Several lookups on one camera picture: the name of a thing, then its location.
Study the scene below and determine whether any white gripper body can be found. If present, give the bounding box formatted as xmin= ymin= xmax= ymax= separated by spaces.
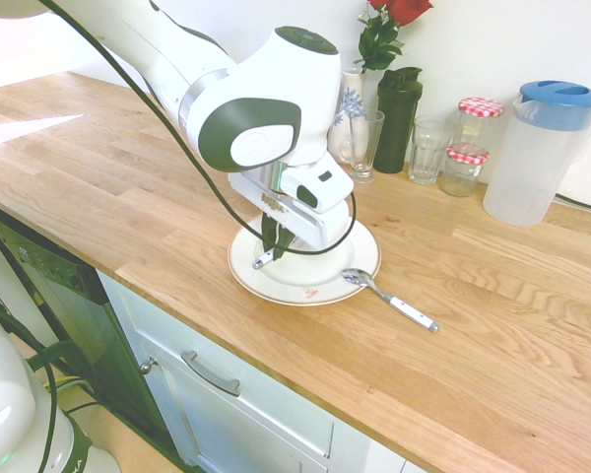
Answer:
xmin=228 ymin=170 xmax=352 ymax=252

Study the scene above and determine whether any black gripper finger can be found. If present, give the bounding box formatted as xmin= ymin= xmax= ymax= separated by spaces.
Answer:
xmin=271 ymin=227 xmax=297 ymax=261
xmin=260 ymin=213 xmax=279 ymax=250

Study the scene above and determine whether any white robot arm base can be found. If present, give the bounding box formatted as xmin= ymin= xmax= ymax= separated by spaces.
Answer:
xmin=0 ymin=308 xmax=124 ymax=473

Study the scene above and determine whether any white plate with gold rim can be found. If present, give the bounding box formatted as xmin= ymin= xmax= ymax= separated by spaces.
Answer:
xmin=227 ymin=216 xmax=383 ymax=307

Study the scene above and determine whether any tall footed glass mug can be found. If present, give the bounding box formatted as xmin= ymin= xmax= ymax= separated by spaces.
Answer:
xmin=338 ymin=108 xmax=386 ymax=185

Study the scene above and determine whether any white vase with blue print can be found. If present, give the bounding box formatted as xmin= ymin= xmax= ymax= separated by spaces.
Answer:
xmin=327 ymin=67 xmax=370 ymax=167

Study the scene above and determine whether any dark green shaker bottle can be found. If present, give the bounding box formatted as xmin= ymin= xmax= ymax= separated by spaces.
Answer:
xmin=372 ymin=67 xmax=424 ymax=174

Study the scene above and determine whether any clear ribbed glass tumbler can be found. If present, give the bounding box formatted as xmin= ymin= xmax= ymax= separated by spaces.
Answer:
xmin=407 ymin=115 xmax=456 ymax=186

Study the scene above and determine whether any white cabinet drawer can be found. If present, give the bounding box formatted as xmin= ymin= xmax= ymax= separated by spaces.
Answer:
xmin=97 ymin=269 xmax=336 ymax=462

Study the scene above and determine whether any short jar red checkered lid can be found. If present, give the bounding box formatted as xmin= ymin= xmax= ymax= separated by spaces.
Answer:
xmin=438 ymin=142 xmax=491 ymax=198

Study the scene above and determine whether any tall jar red checkered lid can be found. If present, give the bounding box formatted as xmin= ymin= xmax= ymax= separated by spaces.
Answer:
xmin=455 ymin=97 xmax=506 ymax=160

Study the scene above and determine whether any red rose with green leaves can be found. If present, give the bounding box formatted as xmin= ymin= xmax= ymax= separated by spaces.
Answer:
xmin=353 ymin=0 xmax=434 ymax=75

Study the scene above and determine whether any black dishwasher front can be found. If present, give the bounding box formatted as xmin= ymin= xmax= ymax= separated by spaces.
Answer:
xmin=0 ymin=199 xmax=181 ymax=467

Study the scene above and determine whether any plastic pitcher with blue lid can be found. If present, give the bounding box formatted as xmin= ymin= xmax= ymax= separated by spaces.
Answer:
xmin=482 ymin=80 xmax=591 ymax=228

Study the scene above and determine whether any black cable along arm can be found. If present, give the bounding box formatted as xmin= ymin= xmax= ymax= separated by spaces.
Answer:
xmin=37 ymin=0 xmax=360 ymax=256

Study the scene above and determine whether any spoon with white handle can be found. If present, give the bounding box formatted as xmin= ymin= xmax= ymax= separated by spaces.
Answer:
xmin=341 ymin=267 xmax=440 ymax=334

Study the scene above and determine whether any silver drawer handle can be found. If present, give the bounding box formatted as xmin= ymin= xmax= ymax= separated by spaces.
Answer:
xmin=179 ymin=350 xmax=242 ymax=397

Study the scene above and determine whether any black cable at base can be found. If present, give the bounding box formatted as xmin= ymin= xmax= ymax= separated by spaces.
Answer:
xmin=0 ymin=294 xmax=99 ymax=473

